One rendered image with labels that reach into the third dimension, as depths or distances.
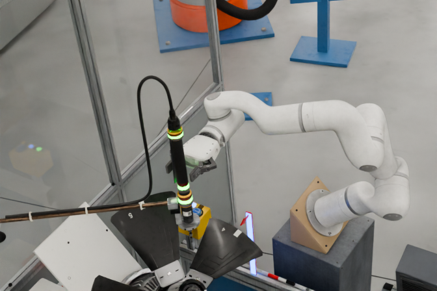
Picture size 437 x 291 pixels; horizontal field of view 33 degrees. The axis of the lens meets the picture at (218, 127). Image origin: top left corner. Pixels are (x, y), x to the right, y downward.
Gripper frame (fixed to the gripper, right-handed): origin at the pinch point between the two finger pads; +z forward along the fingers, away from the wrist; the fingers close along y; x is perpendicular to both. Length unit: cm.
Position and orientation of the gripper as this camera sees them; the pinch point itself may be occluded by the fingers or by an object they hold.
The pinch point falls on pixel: (181, 171)
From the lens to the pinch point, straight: 215.0
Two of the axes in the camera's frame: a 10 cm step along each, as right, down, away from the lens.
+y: -8.5, -2.5, 4.6
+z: -5.1, 5.5, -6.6
